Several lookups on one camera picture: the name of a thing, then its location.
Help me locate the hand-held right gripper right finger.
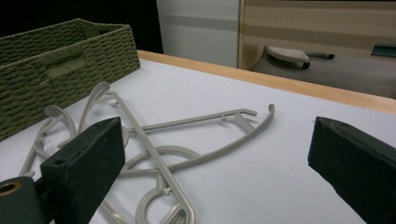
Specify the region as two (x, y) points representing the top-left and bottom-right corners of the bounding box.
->
(307, 116), (396, 224)

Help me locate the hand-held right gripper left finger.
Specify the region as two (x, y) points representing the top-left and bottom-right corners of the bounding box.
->
(40, 116), (126, 224)

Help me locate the beige plastic hanger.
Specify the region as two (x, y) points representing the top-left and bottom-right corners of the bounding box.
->
(120, 103), (276, 182)
(18, 105), (79, 179)
(78, 81), (197, 224)

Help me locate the white cabinet panel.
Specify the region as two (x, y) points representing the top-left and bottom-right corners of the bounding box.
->
(156, 0), (241, 68)

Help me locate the green woven basket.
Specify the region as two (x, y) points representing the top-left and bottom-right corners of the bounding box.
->
(0, 18), (142, 142)

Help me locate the striped wooden panel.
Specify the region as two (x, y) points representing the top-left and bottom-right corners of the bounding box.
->
(237, 0), (396, 71)

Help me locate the dark teal object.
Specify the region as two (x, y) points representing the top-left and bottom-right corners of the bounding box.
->
(370, 43), (396, 59)

